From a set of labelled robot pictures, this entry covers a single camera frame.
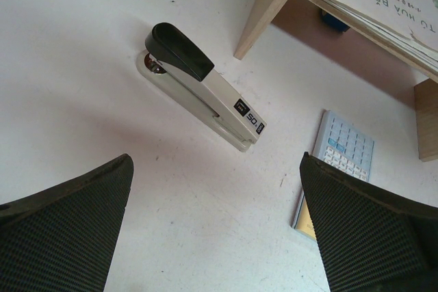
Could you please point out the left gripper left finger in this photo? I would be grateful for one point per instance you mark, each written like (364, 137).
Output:
(63, 238)

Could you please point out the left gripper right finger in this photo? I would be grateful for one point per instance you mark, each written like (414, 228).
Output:
(369, 239)

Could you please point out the wooden bookshelf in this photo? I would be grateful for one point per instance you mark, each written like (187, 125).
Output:
(264, 11)

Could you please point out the grey black stapler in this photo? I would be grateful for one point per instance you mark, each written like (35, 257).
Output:
(175, 65)

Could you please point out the blue object under shelf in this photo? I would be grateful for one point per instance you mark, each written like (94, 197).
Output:
(333, 22)

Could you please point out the white notebook under shelf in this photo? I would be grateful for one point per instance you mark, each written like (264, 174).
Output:
(410, 25)

